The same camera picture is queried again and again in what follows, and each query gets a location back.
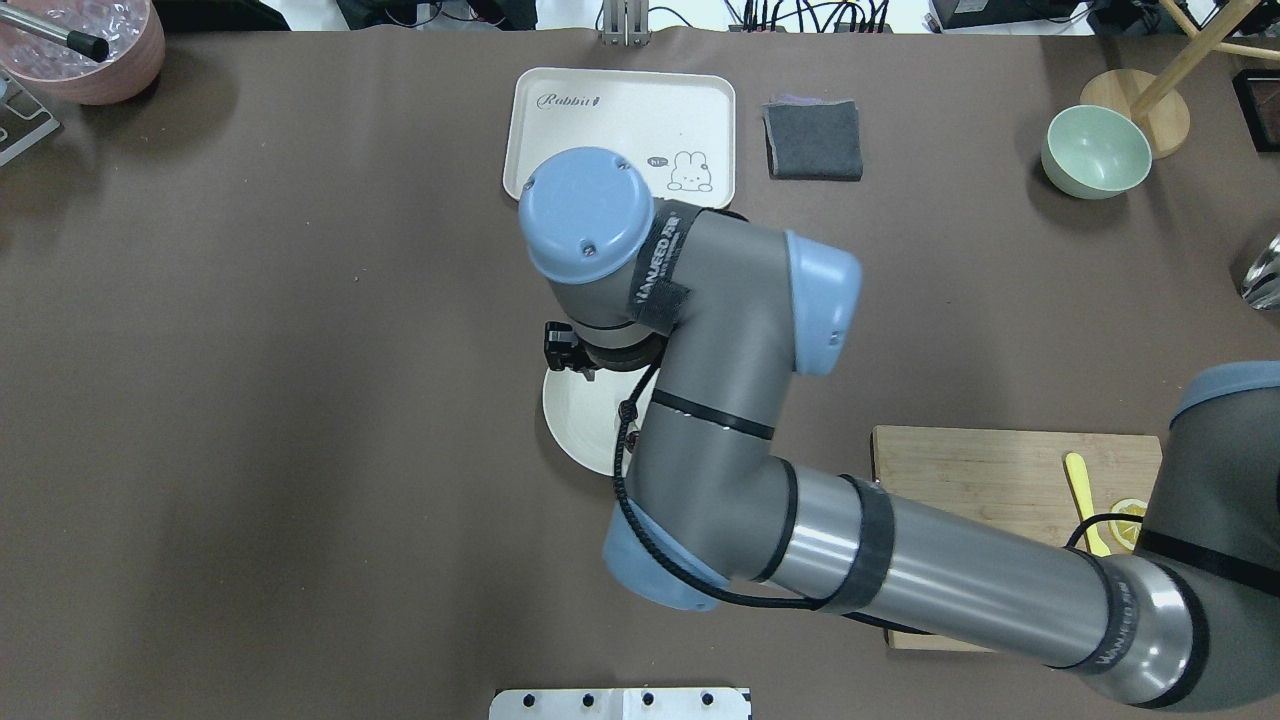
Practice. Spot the wooden cup stand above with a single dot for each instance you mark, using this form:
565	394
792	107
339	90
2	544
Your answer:
1152	102

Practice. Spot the metal muddler stick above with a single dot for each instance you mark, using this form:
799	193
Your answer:
94	48

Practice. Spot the white rabbit tray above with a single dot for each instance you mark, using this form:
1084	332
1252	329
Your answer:
678	130

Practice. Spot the white cup rack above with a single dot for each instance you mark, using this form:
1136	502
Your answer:
25	121

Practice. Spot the yellow plastic knife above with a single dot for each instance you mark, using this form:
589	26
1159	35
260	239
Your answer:
1081	491

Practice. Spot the metal scoop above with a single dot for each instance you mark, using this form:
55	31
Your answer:
1259	287

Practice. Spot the lemon slice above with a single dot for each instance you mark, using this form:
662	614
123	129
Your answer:
1125	528

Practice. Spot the wooden cutting board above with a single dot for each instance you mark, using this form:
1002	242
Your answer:
984	520

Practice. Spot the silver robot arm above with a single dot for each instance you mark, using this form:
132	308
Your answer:
1058	322

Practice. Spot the white round plate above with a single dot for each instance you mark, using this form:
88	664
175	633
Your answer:
583	415

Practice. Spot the pink bowl with ice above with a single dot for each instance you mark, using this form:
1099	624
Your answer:
137	51

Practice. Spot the green bowl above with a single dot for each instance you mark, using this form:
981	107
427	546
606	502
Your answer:
1094	153

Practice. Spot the aluminium frame post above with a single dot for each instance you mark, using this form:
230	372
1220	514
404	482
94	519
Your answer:
625	23

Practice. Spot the grey folded cloth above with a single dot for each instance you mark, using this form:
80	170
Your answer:
812	140

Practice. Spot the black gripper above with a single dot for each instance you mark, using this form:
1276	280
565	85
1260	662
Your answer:
622	357

